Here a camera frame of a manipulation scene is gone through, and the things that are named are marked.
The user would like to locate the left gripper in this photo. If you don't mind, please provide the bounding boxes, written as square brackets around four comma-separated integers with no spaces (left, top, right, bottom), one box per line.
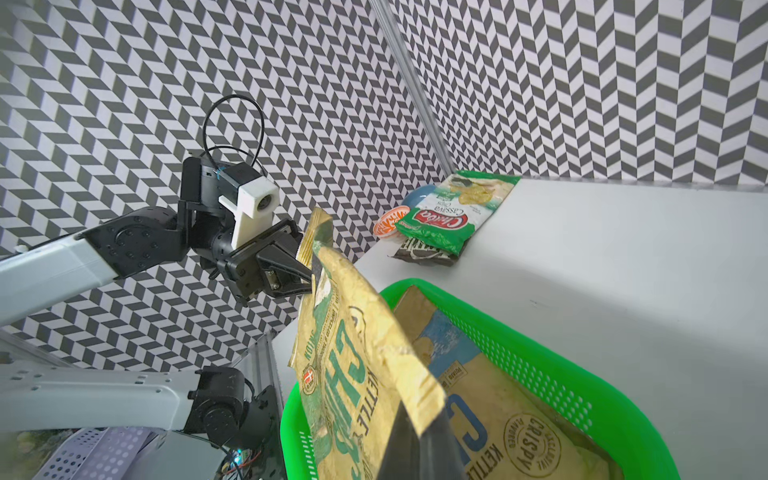
[179,157,312,303]

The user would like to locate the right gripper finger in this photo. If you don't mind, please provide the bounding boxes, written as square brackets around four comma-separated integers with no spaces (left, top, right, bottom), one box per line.
[377,396,467,480]

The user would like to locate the yellow blue CHIPS bag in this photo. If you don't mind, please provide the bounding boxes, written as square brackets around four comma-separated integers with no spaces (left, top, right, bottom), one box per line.
[395,286,623,479]

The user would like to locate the tan green kettle CHIPS bag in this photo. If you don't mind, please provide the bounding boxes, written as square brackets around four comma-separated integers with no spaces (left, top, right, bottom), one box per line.
[289,208,445,479]

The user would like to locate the green white Chulo chips bag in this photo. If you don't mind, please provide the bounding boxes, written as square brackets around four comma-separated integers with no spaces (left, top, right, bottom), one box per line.
[396,170,521,256]

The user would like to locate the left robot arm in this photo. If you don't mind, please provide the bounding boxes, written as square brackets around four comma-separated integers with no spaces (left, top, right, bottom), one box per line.
[1,157,312,451]

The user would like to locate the green plastic basket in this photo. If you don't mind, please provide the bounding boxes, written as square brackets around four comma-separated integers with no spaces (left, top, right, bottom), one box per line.
[279,278,682,480]

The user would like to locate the orange patterned bowl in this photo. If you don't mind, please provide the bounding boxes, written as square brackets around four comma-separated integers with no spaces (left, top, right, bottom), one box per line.
[373,205,410,239]

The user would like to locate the blue bowl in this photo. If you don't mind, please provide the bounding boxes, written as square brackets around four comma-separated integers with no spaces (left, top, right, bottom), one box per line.
[401,184,436,209]

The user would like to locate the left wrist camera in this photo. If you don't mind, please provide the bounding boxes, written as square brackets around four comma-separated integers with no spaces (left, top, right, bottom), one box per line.
[216,162,280,250]

